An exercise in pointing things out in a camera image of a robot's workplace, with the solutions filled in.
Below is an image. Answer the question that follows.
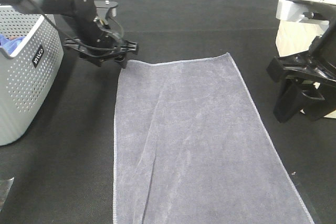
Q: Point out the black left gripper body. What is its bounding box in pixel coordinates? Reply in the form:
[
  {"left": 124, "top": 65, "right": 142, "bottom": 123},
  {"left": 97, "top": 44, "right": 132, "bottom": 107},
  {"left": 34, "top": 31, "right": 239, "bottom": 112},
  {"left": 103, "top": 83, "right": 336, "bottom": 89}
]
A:
[{"left": 63, "top": 29, "right": 139, "bottom": 67}]

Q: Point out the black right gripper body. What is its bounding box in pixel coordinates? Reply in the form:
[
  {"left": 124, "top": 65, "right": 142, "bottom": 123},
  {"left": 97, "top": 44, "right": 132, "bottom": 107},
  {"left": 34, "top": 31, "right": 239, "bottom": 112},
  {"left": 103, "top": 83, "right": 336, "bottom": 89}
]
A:
[{"left": 266, "top": 51, "right": 335, "bottom": 87}]

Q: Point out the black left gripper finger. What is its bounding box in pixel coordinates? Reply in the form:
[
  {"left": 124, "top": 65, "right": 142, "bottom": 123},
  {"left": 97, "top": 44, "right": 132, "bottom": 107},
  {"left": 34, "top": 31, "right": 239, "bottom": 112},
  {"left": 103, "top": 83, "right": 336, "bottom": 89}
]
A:
[{"left": 114, "top": 56, "right": 128, "bottom": 69}]

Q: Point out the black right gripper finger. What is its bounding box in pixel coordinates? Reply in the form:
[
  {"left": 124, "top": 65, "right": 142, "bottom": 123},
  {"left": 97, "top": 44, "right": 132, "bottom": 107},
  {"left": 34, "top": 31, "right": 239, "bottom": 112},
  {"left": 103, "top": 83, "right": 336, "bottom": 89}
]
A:
[
  {"left": 273, "top": 79, "right": 304, "bottom": 123},
  {"left": 303, "top": 87, "right": 335, "bottom": 121}
]

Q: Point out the grey towel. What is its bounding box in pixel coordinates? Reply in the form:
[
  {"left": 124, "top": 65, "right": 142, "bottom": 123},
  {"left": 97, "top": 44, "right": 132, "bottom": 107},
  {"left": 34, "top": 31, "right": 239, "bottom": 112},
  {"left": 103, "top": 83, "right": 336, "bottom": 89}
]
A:
[{"left": 113, "top": 54, "right": 313, "bottom": 223}]

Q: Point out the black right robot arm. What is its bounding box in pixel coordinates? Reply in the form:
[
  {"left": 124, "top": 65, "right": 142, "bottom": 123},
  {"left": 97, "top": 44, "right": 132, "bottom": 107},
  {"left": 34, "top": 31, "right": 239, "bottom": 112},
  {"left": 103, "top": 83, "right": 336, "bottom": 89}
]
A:
[{"left": 267, "top": 21, "right": 335, "bottom": 123}]

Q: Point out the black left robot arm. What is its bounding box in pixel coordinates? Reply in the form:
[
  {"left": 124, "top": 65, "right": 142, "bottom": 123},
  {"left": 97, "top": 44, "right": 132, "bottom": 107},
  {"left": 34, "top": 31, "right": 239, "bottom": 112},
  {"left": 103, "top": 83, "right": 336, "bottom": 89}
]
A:
[{"left": 1, "top": 0, "right": 139, "bottom": 68}]

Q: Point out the blue towel in basket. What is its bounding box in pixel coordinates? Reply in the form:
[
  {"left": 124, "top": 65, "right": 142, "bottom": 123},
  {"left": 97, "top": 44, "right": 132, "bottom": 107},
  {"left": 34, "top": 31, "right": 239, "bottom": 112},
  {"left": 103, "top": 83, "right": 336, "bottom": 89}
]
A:
[{"left": 1, "top": 34, "right": 25, "bottom": 55}]

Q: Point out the cream white laundry basket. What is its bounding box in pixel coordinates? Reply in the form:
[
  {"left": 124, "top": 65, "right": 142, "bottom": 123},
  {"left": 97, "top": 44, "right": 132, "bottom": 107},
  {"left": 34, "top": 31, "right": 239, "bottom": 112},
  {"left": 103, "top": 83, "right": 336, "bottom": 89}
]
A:
[{"left": 275, "top": 0, "right": 336, "bottom": 119}]

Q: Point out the grey perforated laundry basket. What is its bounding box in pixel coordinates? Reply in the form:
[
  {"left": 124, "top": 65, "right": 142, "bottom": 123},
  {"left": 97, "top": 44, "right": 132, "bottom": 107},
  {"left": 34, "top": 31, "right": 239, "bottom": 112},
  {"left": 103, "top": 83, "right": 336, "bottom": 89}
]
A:
[{"left": 1, "top": 5, "right": 64, "bottom": 145}]

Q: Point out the black table mat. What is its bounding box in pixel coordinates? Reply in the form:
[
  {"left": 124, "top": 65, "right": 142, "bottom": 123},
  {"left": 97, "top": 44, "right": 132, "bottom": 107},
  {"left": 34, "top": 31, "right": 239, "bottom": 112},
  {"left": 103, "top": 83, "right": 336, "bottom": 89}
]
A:
[{"left": 1, "top": 0, "right": 335, "bottom": 223}]

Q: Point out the left clear tape strip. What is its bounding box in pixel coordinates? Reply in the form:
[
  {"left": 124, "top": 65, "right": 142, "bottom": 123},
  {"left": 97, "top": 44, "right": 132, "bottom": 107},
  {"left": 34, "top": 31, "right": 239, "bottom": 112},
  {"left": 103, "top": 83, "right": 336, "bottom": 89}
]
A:
[{"left": 0, "top": 177, "right": 15, "bottom": 210}]

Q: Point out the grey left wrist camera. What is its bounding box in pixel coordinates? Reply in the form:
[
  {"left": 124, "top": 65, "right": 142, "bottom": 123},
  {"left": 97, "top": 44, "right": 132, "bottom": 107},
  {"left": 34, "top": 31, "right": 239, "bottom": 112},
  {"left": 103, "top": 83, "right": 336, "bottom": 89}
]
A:
[{"left": 94, "top": 0, "right": 118, "bottom": 18}]

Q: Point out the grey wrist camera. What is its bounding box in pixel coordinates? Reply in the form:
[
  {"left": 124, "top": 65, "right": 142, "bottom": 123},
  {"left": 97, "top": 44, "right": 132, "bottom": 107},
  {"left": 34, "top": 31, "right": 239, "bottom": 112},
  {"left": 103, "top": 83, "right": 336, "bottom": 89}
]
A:
[
  {"left": 94, "top": 0, "right": 118, "bottom": 18},
  {"left": 276, "top": 0, "right": 335, "bottom": 25}
]

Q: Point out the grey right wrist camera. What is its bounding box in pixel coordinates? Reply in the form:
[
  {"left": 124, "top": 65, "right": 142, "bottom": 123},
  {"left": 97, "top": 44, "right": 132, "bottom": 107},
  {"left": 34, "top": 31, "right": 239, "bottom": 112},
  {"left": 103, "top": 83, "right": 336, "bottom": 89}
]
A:
[{"left": 276, "top": 0, "right": 335, "bottom": 25}]

